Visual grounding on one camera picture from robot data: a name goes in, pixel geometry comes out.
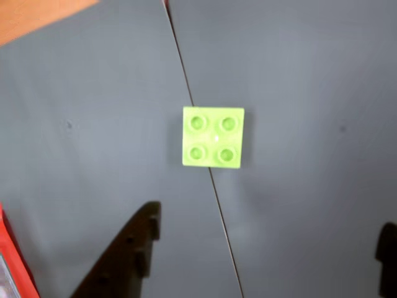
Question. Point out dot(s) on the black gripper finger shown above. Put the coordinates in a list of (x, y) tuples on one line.
[(389, 264), (124, 257)]

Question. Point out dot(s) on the green lego block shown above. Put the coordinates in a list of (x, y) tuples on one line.
[(214, 138)]

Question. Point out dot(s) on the transparent acrylic box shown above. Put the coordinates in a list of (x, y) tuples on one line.
[(3, 279)]

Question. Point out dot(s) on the red tape strip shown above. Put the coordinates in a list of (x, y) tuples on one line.
[(17, 251)]

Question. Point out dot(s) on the dark gray mat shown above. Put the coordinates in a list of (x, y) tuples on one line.
[(310, 93), (93, 139)]

